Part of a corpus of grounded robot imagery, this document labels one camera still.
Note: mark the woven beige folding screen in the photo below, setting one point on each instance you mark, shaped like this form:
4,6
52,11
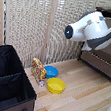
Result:
26,20

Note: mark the orange yellow snack box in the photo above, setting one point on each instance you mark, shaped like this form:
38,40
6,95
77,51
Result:
38,70

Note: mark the black fabric storage box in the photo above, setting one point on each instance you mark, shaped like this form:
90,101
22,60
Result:
5,81

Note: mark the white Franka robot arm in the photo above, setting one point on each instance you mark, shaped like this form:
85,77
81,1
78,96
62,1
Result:
95,28

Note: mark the blue plastic bowl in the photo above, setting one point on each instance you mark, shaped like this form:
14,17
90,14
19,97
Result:
51,71

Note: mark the yellow plastic bowl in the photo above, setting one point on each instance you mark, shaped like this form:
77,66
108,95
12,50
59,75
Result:
56,85

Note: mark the small white cup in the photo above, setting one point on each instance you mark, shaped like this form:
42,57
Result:
41,84

